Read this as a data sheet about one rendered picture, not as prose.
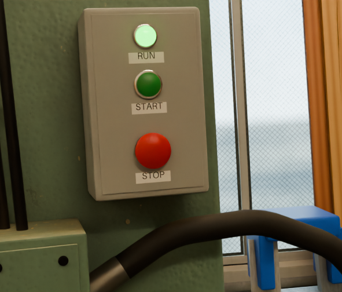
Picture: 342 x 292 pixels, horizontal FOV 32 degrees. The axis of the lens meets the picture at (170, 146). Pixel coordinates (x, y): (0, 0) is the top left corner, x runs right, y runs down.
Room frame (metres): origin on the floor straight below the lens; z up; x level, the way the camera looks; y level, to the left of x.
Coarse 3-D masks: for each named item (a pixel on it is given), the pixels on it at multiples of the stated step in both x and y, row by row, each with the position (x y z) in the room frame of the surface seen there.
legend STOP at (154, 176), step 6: (138, 174) 0.50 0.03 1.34; (144, 174) 0.50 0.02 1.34; (150, 174) 0.50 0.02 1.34; (156, 174) 0.51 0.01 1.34; (162, 174) 0.51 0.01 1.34; (168, 174) 0.51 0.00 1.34; (138, 180) 0.50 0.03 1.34; (144, 180) 0.50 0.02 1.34; (150, 180) 0.50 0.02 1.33; (156, 180) 0.51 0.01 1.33; (162, 180) 0.51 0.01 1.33; (168, 180) 0.51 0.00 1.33
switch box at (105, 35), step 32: (96, 32) 0.50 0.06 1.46; (128, 32) 0.50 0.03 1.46; (160, 32) 0.51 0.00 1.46; (192, 32) 0.51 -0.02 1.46; (96, 64) 0.49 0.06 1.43; (128, 64) 0.50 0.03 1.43; (160, 64) 0.51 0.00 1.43; (192, 64) 0.51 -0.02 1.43; (96, 96) 0.49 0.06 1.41; (128, 96) 0.50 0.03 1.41; (160, 96) 0.51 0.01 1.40; (192, 96) 0.51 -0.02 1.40; (96, 128) 0.50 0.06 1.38; (128, 128) 0.50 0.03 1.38; (160, 128) 0.51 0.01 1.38; (192, 128) 0.51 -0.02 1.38; (96, 160) 0.50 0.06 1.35; (128, 160) 0.50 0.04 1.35; (192, 160) 0.51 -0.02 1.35; (96, 192) 0.50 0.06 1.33; (128, 192) 0.50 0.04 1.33; (160, 192) 0.51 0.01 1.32; (192, 192) 0.52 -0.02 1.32
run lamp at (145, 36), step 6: (144, 24) 0.50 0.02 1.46; (138, 30) 0.50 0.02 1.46; (144, 30) 0.50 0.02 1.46; (150, 30) 0.50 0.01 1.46; (138, 36) 0.50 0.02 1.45; (144, 36) 0.50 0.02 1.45; (150, 36) 0.50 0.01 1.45; (156, 36) 0.50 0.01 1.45; (138, 42) 0.50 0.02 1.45; (144, 42) 0.50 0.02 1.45; (150, 42) 0.50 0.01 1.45; (144, 48) 0.50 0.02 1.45
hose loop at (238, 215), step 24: (216, 216) 0.54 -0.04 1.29; (240, 216) 0.54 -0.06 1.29; (264, 216) 0.55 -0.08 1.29; (144, 240) 0.52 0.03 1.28; (168, 240) 0.52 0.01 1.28; (192, 240) 0.53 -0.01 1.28; (288, 240) 0.56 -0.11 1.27; (312, 240) 0.56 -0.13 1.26; (336, 240) 0.57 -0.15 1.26; (120, 264) 0.51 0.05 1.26; (144, 264) 0.52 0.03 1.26; (336, 264) 0.57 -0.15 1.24; (96, 288) 0.50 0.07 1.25
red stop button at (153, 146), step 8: (144, 136) 0.50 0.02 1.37; (152, 136) 0.50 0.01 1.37; (160, 136) 0.50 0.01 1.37; (136, 144) 0.50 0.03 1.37; (144, 144) 0.49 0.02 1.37; (152, 144) 0.49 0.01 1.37; (160, 144) 0.50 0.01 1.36; (168, 144) 0.50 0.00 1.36; (136, 152) 0.49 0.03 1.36; (144, 152) 0.49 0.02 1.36; (152, 152) 0.49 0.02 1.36; (160, 152) 0.50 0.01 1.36; (168, 152) 0.50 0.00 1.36; (144, 160) 0.49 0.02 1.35; (152, 160) 0.49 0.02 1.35; (160, 160) 0.50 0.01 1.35; (152, 168) 0.50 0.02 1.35
